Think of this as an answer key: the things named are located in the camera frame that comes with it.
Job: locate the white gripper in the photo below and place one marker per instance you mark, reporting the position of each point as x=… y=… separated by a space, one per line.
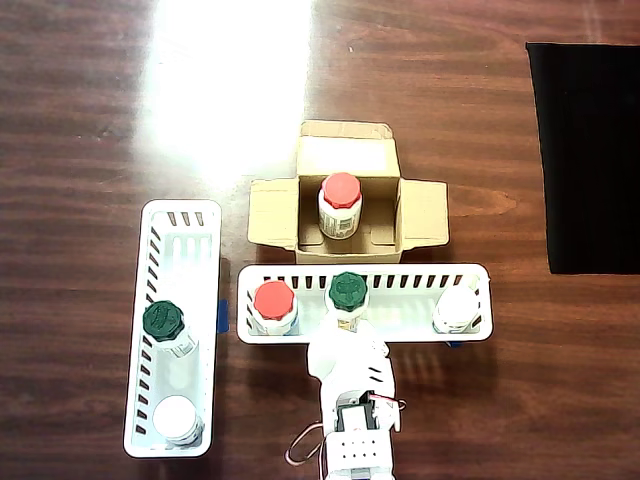
x=336 y=334

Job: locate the green-capped bottle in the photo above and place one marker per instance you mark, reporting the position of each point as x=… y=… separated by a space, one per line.
x=162 y=320
x=347 y=292

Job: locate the red-capped bottle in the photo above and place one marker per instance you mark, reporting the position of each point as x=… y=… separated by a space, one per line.
x=272 y=300
x=341 y=191

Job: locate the cardboard box with labels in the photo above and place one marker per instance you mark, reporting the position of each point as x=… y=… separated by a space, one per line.
x=425 y=215

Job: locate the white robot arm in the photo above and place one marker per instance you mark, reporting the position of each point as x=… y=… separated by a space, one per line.
x=357 y=450

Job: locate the white-capped bottle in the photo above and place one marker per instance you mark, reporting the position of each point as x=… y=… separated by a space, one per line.
x=173 y=417
x=455 y=307

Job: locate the blue tape strip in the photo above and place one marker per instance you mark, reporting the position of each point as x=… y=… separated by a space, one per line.
x=454 y=344
x=224 y=315

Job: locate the black mat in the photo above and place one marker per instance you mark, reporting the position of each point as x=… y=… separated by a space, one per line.
x=590 y=160

